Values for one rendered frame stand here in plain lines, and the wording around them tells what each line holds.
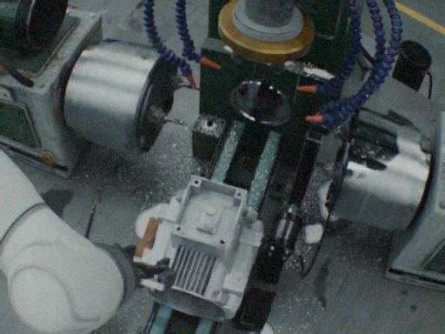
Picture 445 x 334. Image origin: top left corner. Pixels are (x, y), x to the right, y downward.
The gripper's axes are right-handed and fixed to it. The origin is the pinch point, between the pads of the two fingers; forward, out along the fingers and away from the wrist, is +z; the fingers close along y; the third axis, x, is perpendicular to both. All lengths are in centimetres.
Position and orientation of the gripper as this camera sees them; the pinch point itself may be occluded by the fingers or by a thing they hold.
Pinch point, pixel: (144, 261)
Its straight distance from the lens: 85.1
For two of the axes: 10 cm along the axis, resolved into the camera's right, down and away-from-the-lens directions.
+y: -9.5, -2.9, 1.4
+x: -2.9, 9.6, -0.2
